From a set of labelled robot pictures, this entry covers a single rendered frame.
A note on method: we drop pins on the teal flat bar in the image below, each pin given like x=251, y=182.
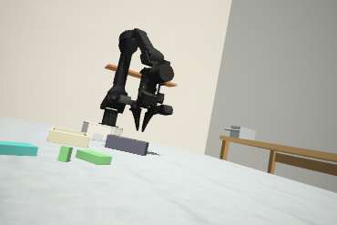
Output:
x=17, y=149

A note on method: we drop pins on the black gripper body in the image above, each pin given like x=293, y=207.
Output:
x=122, y=100

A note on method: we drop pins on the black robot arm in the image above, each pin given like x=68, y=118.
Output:
x=159, y=72

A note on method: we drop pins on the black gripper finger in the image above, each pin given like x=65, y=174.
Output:
x=136, y=114
x=147, y=117

